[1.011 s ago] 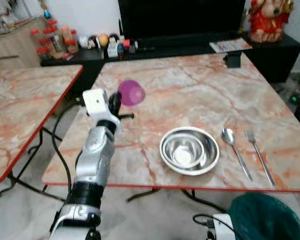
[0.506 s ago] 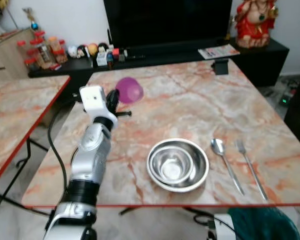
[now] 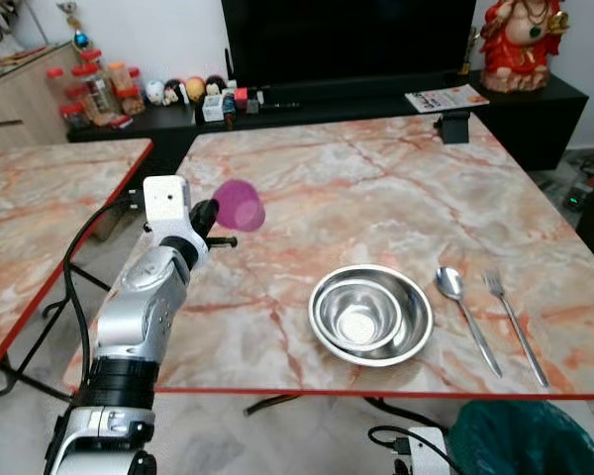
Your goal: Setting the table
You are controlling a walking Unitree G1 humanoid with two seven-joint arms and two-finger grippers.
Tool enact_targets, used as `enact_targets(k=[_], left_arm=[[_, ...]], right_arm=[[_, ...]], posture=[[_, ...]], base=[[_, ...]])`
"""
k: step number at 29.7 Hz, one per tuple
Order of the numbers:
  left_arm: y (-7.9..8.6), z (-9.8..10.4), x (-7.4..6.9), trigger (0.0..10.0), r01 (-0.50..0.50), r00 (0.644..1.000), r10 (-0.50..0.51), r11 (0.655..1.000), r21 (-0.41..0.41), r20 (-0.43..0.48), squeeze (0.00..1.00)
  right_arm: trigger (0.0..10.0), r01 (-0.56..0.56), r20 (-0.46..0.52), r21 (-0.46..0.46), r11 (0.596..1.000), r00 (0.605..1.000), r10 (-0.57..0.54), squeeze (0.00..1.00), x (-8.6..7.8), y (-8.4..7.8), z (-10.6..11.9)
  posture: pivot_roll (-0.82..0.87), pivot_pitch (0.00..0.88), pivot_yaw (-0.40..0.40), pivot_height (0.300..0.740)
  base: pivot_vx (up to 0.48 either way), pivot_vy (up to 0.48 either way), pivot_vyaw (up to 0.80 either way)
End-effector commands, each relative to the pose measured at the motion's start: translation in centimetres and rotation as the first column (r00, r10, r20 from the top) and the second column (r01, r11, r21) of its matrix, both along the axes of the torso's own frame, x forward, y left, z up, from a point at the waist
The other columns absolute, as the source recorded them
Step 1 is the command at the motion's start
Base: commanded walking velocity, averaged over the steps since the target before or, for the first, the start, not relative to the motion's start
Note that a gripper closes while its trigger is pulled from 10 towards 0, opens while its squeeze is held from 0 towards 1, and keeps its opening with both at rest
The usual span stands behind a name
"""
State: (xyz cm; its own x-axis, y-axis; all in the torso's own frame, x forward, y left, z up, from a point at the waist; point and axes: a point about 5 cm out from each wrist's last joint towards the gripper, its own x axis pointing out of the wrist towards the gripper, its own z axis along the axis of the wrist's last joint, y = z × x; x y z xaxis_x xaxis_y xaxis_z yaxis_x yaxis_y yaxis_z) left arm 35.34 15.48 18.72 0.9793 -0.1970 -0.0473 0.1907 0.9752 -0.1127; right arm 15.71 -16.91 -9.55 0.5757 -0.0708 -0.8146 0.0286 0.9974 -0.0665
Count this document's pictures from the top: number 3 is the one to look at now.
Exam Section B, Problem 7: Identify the purple plastic cup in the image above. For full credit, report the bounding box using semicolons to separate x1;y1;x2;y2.
214;179;266;234

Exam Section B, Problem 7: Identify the small white box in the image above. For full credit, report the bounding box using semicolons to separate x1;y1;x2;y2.
200;94;227;123

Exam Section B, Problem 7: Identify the yellow round figurine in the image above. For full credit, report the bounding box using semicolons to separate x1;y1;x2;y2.
184;77;207;103

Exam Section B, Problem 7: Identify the black round figurine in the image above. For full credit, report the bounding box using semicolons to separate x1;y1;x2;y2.
164;79;186;105
205;75;229;100

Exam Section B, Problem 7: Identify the white round figurine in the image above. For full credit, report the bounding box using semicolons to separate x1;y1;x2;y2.
144;80;167;106

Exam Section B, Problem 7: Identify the orange lid plastic jar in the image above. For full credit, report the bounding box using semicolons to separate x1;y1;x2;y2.
109;61;148;116

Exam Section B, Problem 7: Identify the marble top folding table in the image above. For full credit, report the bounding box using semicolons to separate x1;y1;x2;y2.
64;114;594;417
0;139;154;409

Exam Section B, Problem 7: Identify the tall red lid jar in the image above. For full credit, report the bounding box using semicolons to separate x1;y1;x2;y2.
79;49;120;121

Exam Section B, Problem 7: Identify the small steel bowl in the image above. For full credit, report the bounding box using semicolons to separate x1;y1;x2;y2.
315;280;402;353

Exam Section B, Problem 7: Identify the red lid plastic jar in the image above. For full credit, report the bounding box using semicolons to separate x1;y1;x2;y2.
46;67;90;131

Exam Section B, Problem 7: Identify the light wooden cabinet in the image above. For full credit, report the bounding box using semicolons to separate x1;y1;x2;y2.
0;45;80;151

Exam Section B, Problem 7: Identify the black television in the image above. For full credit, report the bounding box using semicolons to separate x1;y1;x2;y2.
221;0;478;88

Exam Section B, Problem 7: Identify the large steel bowl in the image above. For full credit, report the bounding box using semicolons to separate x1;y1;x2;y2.
308;264;435;368

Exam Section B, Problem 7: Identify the steel spoon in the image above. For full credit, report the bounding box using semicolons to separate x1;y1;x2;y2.
436;267;503;378

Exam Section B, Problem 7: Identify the black table clamp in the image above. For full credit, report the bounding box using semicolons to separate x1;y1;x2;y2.
438;111;473;144

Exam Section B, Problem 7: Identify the printed magazine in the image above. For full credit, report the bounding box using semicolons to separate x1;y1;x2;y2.
406;85;491;113

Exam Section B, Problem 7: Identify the steel fork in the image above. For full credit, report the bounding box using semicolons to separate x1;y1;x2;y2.
483;271;550;388

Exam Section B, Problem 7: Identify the red laughing buddha statue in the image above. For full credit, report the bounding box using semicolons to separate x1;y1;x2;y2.
482;0;571;93

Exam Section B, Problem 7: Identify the dark green trash bag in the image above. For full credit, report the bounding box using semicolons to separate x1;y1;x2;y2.
447;399;581;475

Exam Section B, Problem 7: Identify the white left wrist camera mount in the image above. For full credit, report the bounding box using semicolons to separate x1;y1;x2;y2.
142;176;192;244

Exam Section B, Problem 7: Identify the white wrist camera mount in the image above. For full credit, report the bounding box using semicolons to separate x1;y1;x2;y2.
142;176;192;244
408;426;452;475

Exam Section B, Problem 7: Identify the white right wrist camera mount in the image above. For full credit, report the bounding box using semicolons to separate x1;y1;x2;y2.
408;426;452;475

